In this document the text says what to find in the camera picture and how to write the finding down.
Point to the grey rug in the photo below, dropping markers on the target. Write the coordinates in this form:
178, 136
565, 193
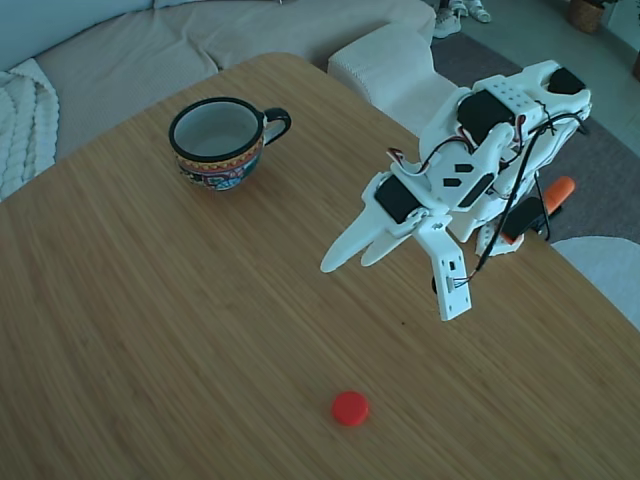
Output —
600, 165

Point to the beige sofa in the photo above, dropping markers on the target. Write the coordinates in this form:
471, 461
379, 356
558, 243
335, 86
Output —
150, 60

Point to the colourful patterned ceramic cup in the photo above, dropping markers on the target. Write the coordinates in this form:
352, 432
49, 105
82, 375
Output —
220, 170

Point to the white sneaker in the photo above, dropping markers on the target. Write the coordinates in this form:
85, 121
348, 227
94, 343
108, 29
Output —
446, 24
477, 11

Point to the white upholstered chair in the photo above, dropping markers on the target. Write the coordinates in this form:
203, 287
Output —
390, 70

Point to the white round seat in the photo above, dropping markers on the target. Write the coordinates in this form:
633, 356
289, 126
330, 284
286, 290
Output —
605, 270

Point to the red bottle cap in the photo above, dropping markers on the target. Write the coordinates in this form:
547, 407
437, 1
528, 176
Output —
351, 408

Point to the white knitted blanket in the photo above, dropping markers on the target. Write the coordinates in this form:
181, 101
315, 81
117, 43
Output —
20, 125

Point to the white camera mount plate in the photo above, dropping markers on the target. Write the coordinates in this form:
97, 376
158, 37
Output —
452, 295

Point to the brown woven basket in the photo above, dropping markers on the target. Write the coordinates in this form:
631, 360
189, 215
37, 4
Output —
587, 15

